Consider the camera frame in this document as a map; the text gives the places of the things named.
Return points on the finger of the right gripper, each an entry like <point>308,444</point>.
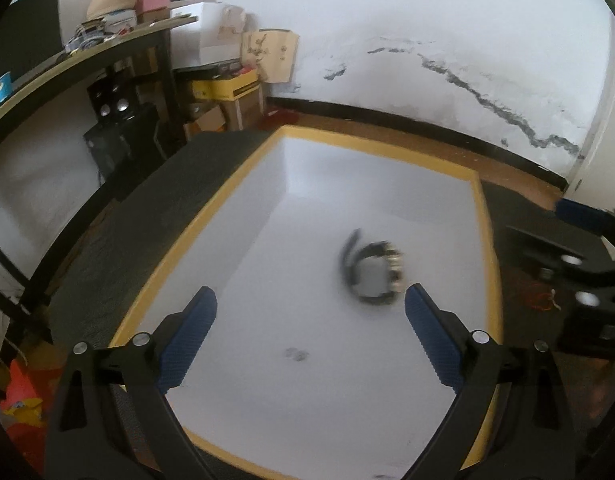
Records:
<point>575,253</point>

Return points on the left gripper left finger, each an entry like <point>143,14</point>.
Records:
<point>86,438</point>

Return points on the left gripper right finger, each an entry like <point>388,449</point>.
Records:
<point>534,438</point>

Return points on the black patterned table cloth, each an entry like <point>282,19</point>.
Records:
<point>106,278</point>

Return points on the yellow cardboard box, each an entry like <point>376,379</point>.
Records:
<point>297,379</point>

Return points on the black speaker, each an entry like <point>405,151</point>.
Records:
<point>113,97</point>

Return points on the brown cardboard box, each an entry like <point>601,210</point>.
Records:
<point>246,112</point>

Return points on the blue cup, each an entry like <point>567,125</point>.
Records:
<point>5,87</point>

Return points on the black desk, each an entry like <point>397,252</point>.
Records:
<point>45,88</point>

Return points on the white paper bag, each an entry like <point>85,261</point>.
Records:
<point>214,37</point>

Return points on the brown paper bag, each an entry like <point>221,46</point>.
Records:
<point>271,52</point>

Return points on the black computer monitor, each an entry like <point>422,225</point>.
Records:
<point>29,34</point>

